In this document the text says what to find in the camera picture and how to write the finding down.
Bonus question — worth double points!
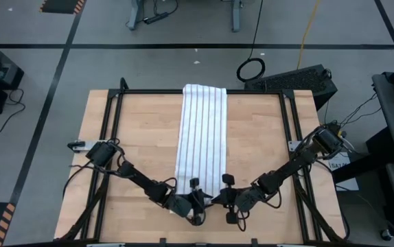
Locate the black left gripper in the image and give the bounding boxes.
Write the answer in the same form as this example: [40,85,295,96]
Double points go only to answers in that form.
[167,177,215,227]

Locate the yellow hanging cable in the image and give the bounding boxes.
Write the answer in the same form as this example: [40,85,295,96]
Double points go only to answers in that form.
[296,0,321,69]

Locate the black power strip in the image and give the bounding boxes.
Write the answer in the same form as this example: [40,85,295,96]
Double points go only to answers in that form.
[143,12,170,25]

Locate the white towel with red stripes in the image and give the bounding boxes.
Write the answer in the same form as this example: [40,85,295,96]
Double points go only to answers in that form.
[169,84,228,217]

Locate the black perforated computer tower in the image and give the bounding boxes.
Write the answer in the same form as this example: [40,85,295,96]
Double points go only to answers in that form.
[244,64,338,111]

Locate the black metal table frame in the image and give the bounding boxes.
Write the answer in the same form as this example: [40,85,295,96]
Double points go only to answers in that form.
[58,77,351,243]

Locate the black hanging cable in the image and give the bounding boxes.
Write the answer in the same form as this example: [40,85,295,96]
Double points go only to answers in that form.
[235,0,266,83]

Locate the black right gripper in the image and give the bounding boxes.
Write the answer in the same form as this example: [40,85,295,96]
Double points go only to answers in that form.
[211,174,264,225]

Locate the white paper sheet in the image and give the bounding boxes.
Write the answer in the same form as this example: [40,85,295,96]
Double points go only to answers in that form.
[326,152,360,192]

